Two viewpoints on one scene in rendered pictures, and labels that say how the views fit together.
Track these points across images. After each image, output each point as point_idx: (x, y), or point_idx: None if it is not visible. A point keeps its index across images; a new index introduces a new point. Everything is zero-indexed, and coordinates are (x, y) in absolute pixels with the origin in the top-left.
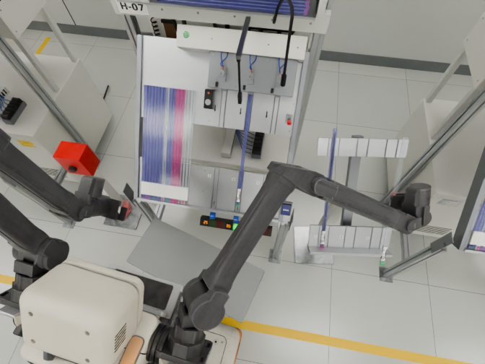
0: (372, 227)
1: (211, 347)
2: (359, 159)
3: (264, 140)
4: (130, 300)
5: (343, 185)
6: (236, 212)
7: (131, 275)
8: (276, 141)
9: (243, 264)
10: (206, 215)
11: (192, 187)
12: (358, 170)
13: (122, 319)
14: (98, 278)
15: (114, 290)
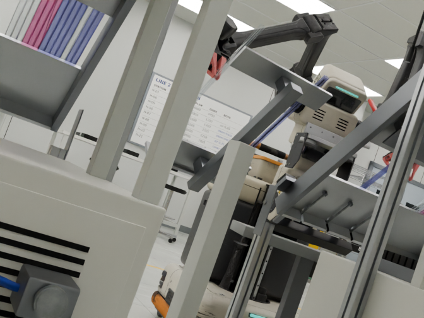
0: (187, 141)
1: (276, 93)
2: (267, 104)
3: (403, 280)
4: (327, 73)
5: (290, 24)
6: None
7: (337, 81)
8: (385, 274)
9: (300, 59)
10: (348, 248)
11: None
12: (257, 114)
13: (323, 71)
14: (346, 80)
15: (335, 72)
